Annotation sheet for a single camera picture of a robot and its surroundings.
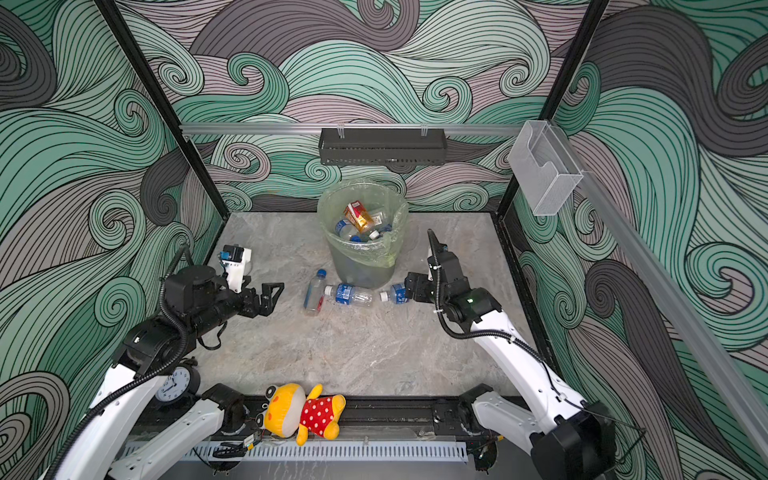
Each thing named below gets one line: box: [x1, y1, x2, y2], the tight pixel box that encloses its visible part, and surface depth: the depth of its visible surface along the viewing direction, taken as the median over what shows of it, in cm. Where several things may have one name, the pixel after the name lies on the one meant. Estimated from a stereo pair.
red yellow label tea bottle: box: [344, 200, 374, 233], surface depth 89 cm
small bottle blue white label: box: [334, 219, 362, 242], surface depth 90 cm
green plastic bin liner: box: [318, 181, 409, 268], surface depth 89 cm
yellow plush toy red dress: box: [256, 383, 346, 447], surface depth 71 cm
